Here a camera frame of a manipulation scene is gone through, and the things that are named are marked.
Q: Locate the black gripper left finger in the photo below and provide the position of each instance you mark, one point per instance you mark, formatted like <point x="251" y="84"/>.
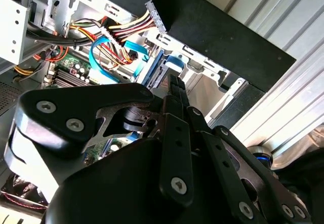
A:
<point x="63" y="102"/>

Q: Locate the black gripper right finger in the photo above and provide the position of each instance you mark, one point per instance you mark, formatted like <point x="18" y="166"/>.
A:
<point x="253" y="178"/>

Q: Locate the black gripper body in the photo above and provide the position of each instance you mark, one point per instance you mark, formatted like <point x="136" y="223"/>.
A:
<point x="114" y="183"/>

